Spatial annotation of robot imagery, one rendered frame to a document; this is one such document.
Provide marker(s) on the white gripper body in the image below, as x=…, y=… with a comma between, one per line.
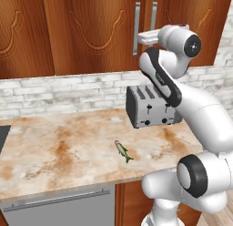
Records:
x=148, y=37

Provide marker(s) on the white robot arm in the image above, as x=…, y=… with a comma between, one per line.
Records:
x=206, y=120

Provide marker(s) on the green raw fish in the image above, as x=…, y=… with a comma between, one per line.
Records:
x=122, y=150

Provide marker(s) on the wooden base cabinet door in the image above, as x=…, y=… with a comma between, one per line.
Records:
x=130, y=205

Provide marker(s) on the silver toaster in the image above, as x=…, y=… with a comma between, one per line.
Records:
x=142, y=109

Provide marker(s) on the black hob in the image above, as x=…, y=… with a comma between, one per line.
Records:
x=3, y=137

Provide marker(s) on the grey dishwasher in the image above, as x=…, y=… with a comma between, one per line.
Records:
x=60, y=213

